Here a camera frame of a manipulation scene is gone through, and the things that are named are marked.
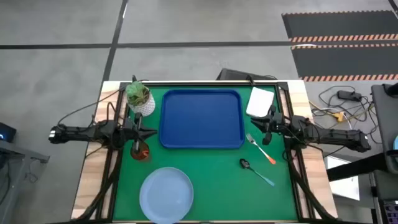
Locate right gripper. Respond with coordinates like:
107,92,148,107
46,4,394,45
251,105,285,146

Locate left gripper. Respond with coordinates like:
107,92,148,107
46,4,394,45
123,112,158,151

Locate red translucent cup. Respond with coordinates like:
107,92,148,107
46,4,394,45
130,139,150,161

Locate fork with orange handle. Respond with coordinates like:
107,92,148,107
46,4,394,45
245,133,277,166

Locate spoon with teal handle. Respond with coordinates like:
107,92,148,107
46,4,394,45
239,158,276,187

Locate light blue plate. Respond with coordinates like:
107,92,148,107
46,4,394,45
139,167,195,224

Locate blue plastic tray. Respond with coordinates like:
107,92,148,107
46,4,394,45
159,88,246,149

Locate succulent in white pot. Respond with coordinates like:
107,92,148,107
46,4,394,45
125,80,156,118

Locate black monitor behind table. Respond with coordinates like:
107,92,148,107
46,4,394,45
216,67,277,82

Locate green table mat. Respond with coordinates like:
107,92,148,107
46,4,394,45
112,84,299,222

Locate black power adapter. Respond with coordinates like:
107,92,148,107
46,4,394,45
337,90,363,102

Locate white paper sheet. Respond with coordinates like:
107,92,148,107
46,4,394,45
323,155,361,202

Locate black floor mat orange stripes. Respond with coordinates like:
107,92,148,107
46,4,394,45
290,43,398,83
281,11,398,44

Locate black cart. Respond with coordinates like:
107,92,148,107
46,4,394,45
326,82,398,224

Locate grey side desk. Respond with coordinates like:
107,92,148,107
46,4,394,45
0,139,50,224

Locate black device with blue light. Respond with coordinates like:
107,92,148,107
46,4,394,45
0,122,17,143

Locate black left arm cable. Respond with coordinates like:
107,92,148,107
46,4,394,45
57,88,125,126

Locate tangle of floor cables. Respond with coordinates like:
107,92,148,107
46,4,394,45
309,85,383,147

